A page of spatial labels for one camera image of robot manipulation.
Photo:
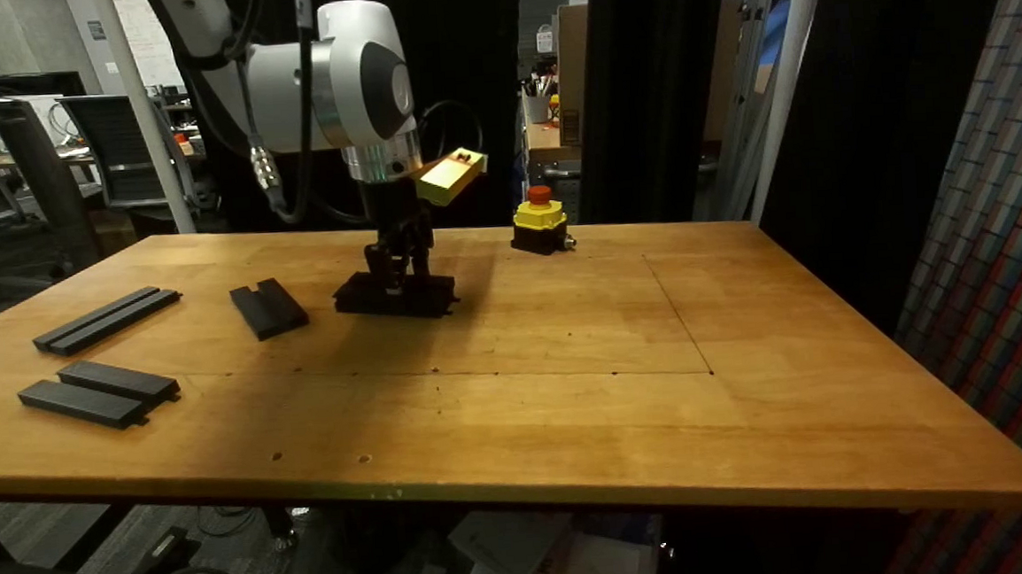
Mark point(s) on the yellow emergency stop button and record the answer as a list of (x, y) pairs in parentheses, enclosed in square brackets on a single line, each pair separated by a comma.
[(540, 219)]

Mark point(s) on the colourful patterned panel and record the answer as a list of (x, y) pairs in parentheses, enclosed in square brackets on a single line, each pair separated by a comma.
[(1016, 274)]

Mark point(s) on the black curtain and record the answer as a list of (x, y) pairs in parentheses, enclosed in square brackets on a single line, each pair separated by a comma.
[(650, 92), (881, 105), (470, 50)]

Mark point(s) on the black notched bar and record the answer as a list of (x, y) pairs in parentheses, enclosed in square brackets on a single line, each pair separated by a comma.
[(82, 404), (117, 380)]

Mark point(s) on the cup of pens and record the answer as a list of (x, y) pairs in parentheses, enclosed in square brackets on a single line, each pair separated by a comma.
[(538, 103)]

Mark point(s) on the black slotted block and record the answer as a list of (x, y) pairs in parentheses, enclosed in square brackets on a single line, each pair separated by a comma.
[(427, 296)]

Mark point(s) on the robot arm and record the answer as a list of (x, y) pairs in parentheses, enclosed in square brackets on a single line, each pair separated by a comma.
[(347, 75)]

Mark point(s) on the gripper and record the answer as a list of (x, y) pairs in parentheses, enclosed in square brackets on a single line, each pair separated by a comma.
[(392, 204)]

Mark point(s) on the short black slotted piece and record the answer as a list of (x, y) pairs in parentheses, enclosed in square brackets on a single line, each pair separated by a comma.
[(269, 309)]

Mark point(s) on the long black grooved piece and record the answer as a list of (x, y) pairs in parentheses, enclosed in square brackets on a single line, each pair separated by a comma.
[(107, 321)]

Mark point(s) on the row of office chairs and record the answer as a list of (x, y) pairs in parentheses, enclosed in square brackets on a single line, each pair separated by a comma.
[(121, 147)]

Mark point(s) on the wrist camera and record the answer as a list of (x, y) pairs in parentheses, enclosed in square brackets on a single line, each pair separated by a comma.
[(449, 177)]

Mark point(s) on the heap of papers and boxes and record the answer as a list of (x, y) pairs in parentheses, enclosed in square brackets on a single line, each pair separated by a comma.
[(537, 560)]

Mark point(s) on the white pole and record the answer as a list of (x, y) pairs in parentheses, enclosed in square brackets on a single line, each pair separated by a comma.
[(138, 106)]

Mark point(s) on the cardboard box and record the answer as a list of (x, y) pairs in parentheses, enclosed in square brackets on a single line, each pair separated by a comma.
[(572, 70)]

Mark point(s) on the metal frame post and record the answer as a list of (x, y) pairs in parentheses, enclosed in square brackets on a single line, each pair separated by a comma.
[(782, 75)]

